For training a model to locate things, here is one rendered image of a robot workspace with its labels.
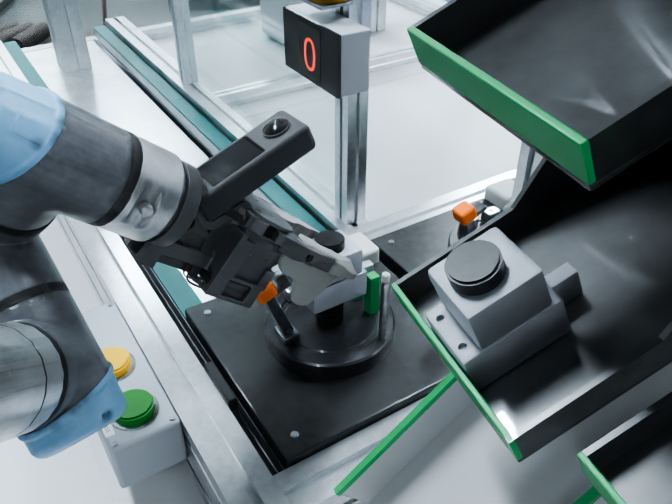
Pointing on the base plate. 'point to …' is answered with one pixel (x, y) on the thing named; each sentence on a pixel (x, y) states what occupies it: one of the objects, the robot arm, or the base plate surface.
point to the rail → (177, 374)
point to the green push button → (137, 407)
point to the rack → (529, 159)
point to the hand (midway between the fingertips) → (336, 252)
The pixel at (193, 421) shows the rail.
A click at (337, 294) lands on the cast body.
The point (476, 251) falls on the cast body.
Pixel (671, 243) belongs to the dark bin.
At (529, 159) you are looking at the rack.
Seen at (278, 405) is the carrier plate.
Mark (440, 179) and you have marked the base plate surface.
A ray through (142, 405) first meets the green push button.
